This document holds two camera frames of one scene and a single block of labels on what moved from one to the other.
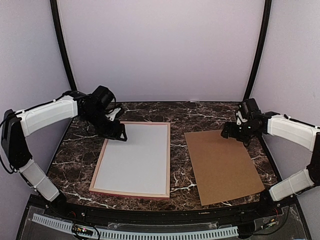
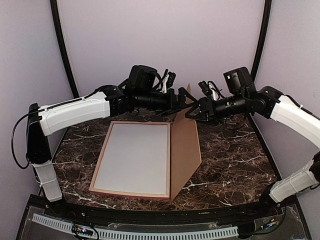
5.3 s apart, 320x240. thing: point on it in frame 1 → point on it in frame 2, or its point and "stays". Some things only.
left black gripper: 114,132 → 182,91
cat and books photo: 139,164 stays
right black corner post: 253,75 stays
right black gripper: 233,133 → 207,105
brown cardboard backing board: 223,168 → 185,149
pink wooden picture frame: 93,189 stays
